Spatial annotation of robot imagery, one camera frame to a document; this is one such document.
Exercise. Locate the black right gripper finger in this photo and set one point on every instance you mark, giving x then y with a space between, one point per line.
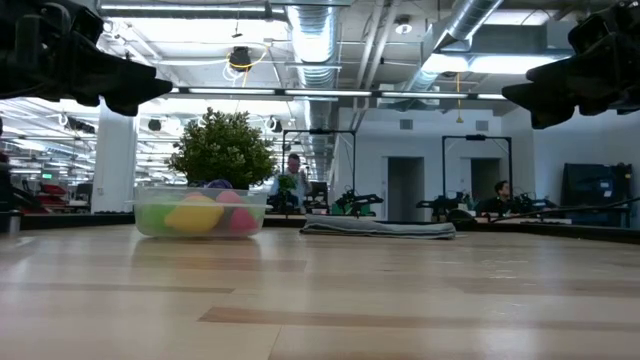
547 116
550 87

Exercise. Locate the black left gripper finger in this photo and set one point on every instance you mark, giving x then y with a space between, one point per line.
125 106
120 80

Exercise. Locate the purple toy eggplant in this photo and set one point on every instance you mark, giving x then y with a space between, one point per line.
220 184

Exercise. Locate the yellow toy lemon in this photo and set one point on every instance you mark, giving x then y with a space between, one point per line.
195 215

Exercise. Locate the red round toy fruit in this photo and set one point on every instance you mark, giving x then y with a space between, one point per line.
245 221

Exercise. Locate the clear plastic tupperware container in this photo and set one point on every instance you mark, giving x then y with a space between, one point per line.
260 200

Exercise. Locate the white building column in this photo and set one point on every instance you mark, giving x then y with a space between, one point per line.
115 160

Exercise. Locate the grey background door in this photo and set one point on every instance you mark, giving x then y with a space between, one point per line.
485 172
405 190

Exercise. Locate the person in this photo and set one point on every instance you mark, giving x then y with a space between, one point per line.
295 165
501 190

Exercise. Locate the black background cabinet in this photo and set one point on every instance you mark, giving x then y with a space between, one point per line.
595 190

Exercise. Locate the overhead LED light bar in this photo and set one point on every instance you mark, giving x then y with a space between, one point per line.
230 91

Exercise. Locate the green plant in black pot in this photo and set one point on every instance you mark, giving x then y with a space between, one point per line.
222 150

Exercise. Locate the small green background plant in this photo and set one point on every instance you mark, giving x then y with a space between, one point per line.
286 183

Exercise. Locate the grey folded cloth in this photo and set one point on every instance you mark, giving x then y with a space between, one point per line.
375 227

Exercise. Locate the black background rig frame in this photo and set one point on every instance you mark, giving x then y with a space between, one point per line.
475 137
320 131

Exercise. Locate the silver ceiling air duct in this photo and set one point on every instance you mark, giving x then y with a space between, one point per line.
314 40
470 15

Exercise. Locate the black metal table frame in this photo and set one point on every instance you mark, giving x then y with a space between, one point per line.
75 220

